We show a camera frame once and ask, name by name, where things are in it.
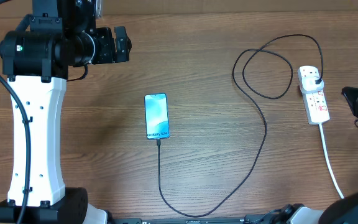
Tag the white power strip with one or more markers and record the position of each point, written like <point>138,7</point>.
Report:
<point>315,103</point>

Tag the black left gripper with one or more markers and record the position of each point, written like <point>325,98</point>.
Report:
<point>122,42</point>

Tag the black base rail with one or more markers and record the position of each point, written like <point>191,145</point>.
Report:
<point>219,220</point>

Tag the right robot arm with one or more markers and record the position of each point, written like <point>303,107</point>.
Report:
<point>345,210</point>

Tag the blue Samsung Galaxy smartphone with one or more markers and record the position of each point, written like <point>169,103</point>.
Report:
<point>156,116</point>

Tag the white charger plug adapter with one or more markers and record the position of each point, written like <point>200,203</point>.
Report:
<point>310,85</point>

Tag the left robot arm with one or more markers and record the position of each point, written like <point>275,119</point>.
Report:
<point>36,57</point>

